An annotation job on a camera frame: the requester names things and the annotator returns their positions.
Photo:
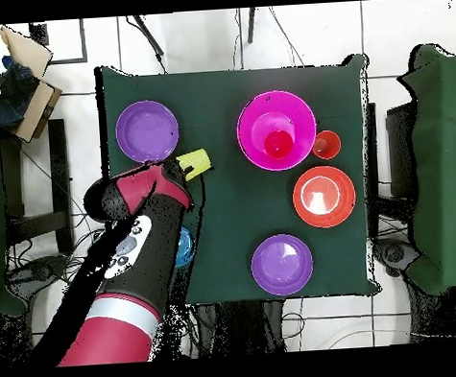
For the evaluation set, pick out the dark green tablecloth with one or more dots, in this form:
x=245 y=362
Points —
x=233 y=207

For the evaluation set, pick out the orange cup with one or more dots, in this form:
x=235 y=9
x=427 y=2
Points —
x=325 y=145

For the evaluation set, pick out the large pink bowl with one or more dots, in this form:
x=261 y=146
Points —
x=254 y=114

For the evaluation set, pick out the purple bowl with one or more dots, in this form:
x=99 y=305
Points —
x=147 y=132
x=282 y=266

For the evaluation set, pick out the large orange bowl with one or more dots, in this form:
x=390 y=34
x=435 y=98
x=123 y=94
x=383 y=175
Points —
x=322 y=196

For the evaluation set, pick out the blue bowl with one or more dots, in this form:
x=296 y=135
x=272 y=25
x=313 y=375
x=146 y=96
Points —
x=185 y=247

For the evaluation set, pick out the dark blue cloth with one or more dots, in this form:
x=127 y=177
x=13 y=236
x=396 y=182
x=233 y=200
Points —
x=14 y=97

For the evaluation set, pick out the red cup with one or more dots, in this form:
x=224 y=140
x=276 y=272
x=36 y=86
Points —
x=278 y=145

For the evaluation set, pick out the black pedestal leg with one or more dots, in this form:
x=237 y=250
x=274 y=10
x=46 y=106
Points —
x=393 y=253
x=37 y=271

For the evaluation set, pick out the black bench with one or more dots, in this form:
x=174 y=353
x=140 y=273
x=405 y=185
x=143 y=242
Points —
x=58 y=149

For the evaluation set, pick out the dark floor frame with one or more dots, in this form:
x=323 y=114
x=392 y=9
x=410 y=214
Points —
x=83 y=39

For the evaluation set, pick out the cardboard box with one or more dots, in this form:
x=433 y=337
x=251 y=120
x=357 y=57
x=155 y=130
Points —
x=42 y=103

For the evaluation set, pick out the black side stand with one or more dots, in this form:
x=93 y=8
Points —
x=400 y=147

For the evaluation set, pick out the black tripod leg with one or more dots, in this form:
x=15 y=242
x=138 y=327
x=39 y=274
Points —
x=251 y=25
x=150 y=37

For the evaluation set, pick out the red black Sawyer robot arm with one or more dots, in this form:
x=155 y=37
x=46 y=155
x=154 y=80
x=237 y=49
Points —
x=147 y=251

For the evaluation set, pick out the yellow cup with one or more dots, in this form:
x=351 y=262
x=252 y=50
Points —
x=196 y=162

